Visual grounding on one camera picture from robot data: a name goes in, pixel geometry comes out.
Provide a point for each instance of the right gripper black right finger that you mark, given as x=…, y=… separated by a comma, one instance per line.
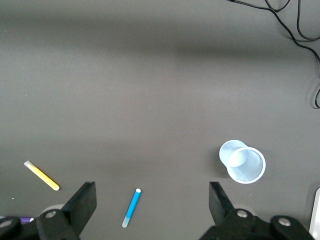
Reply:
x=220, y=207

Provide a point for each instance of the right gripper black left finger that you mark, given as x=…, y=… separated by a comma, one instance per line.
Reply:
x=82, y=205

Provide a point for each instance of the blue marker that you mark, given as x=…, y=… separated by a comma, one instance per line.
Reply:
x=132, y=205

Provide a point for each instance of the light blue mesh cup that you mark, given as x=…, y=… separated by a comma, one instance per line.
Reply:
x=250, y=172

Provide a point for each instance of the yellow marker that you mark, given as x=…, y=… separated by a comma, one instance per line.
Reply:
x=42, y=176

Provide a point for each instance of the purple marker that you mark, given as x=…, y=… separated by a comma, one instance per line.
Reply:
x=26, y=220

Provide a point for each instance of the white stand with flat base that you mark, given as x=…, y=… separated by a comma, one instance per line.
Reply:
x=316, y=215

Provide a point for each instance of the dark grey table mat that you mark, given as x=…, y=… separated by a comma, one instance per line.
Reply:
x=150, y=75

